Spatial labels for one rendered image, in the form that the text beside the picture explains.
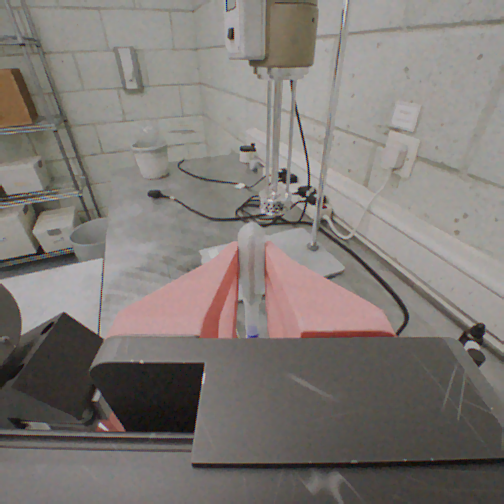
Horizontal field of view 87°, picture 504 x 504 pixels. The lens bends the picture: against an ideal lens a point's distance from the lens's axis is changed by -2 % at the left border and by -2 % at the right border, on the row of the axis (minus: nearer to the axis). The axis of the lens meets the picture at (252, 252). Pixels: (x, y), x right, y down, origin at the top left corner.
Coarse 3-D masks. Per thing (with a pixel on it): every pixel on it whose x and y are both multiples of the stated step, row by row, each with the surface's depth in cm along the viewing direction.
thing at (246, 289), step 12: (252, 228) 11; (240, 240) 11; (252, 240) 11; (240, 252) 12; (252, 252) 11; (240, 264) 12; (252, 264) 12; (240, 276) 12; (252, 276) 12; (240, 288) 13; (252, 288) 12; (252, 300) 13
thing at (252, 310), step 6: (252, 234) 11; (246, 306) 14; (252, 306) 13; (258, 306) 14; (246, 312) 14; (252, 312) 14; (258, 312) 14; (246, 318) 14; (252, 318) 14; (258, 318) 14; (246, 324) 15; (252, 324) 14; (258, 324) 15; (246, 330) 15; (252, 330) 15; (258, 330) 15
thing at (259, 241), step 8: (256, 224) 11; (256, 232) 11; (264, 232) 12; (256, 240) 11; (264, 240) 11; (256, 248) 11; (264, 248) 12; (256, 256) 11; (264, 256) 12; (256, 264) 12; (264, 264) 12; (256, 272) 12; (264, 272) 13; (256, 280) 12; (264, 280) 13; (256, 288) 13; (256, 296) 13
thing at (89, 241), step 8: (88, 224) 179; (96, 224) 182; (104, 224) 183; (80, 232) 174; (88, 232) 179; (96, 232) 183; (104, 232) 186; (72, 240) 166; (80, 240) 174; (88, 240) 181; (96, 240) 185; (104, 240) 189; (80, 248) 158; (88, 248) 158; (96, 248) 159; (104, 248) 161; (80, 256) 162; (88, 256) 161; (96, 256) 162; (104, 256) 164
